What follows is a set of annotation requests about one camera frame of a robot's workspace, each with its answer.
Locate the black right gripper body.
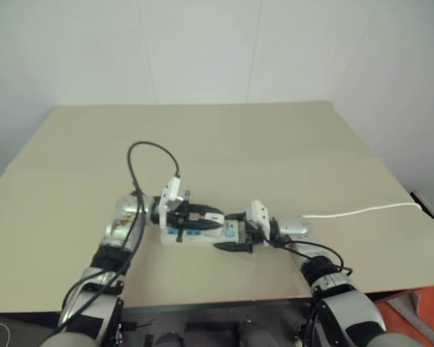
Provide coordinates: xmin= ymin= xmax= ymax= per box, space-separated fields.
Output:
xmin=242 ymin=222 xmax=273 ymax=251

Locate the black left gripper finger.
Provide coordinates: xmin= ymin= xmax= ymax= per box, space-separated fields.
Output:
xmin=186 ymin=203 xmax=224 ymax=218
xmin=187 ymin=218 xmax=223 ymax=231

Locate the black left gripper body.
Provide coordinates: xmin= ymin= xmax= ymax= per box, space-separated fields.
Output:
xmin=166 ymin=202 xmax=193 ymax=243

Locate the white power strip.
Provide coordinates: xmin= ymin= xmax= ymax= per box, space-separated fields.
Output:
xmin=160 ymin=218 xmax=249 ymax=247

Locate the dark rounded shape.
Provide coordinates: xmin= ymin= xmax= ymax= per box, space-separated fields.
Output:
xmin=153 ymin=331 xmax=184 ymax=347

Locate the grey foam piece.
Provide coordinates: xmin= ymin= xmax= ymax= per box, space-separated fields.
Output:
xmin=385 ymin=288 xmax=434 ymax=347

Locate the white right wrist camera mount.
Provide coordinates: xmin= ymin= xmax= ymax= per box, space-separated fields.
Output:
xmin=244 ymin=200 xmax=272 ymax=247

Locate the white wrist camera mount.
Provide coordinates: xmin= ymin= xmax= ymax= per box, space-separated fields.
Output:
xmin=244 ymin=200 xmax=272 ymax=247
xmin=157 ymin=176 xmax=186 ymax=228

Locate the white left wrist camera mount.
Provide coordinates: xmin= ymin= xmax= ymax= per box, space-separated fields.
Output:
xmin=157 ymin=176 xmax=186 ymax=228

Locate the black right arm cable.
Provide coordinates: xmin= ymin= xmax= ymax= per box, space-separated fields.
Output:
xmin=274 ymin=236 xmax=354 ymax=278

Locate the white power strip cable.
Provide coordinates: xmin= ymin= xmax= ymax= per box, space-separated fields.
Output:
xmin=301 ymin=202 xmax=423 ymax=220

